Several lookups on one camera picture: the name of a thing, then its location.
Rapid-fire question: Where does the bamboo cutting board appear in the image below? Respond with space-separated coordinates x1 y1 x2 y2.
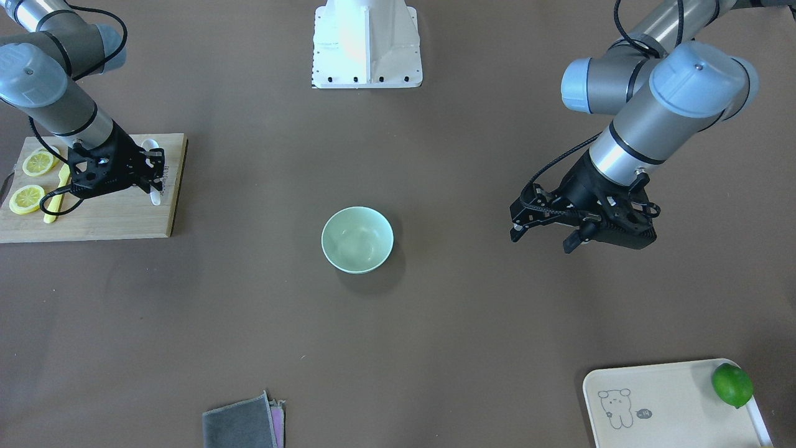
1 133 188 243

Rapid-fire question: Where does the light green bowl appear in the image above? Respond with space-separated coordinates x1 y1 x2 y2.
320 206 395 274

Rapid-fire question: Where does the green lime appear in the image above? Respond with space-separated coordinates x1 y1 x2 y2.
711 363 754 409

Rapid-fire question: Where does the white ceramic spoon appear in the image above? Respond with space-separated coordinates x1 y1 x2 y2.
142 139 163 206

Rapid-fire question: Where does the cream serving tray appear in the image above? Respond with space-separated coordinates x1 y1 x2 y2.
582 359 773 447

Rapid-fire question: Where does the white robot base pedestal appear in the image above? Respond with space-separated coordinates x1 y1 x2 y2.
311 1 423 89

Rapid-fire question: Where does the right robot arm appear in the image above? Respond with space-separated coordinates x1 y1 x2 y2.
1 1 165 205

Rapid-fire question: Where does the yellow plastic knife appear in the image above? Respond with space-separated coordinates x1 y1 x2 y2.
43 164 71 224

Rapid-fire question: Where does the grey folded cloth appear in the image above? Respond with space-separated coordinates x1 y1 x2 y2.
202 391 286 447

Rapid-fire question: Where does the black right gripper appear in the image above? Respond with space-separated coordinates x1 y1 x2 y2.
68 124 165 199

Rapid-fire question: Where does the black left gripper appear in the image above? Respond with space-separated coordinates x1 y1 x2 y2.
509 153 660 253

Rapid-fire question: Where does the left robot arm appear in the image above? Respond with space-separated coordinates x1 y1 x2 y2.
510 1 794 253

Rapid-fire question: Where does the lemon slice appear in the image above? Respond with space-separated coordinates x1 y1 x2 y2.
22 150 58 177
9 184 45 215
33 145 62 167

